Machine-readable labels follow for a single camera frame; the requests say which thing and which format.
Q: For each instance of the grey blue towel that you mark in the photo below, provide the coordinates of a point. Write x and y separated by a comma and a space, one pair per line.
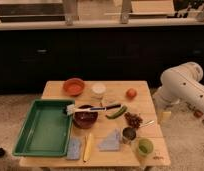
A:
111, 142

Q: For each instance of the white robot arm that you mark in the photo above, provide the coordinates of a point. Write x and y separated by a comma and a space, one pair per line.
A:
179, 83

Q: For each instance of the white lidded cup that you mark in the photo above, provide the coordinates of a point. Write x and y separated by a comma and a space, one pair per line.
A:
98, 90

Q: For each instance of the clear glass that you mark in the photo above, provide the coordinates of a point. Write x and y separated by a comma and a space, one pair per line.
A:
108, 100

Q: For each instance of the orange bowl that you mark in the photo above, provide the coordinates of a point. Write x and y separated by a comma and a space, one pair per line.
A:
73, 86

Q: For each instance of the orange tomato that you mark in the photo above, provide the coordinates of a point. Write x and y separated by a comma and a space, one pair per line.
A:
131, 93

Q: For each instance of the dark red bowl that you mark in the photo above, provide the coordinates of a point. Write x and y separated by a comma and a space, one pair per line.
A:
85, 120

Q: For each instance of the wooden table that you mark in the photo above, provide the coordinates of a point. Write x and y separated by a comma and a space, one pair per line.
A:
125, 157

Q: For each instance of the brown grape bunch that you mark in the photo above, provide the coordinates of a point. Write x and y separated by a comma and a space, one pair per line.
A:
133, 120

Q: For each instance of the metal measuring cup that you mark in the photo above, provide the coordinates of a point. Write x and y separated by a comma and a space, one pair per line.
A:
129, 133

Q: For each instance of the yellow banana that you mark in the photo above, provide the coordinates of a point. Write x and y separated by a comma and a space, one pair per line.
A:
88, 147

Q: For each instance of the blue sponge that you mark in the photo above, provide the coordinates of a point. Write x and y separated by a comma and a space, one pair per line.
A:
74, 149

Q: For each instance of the green plastic tray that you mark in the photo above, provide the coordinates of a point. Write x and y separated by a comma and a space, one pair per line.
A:
46, 130

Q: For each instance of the green plastic cup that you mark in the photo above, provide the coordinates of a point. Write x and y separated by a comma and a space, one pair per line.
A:
145, 147

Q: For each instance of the dark cabinet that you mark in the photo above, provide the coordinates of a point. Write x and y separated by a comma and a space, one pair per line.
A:
30, 58

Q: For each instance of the dish brush with black handle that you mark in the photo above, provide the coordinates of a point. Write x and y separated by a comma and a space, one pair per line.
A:
71, 109

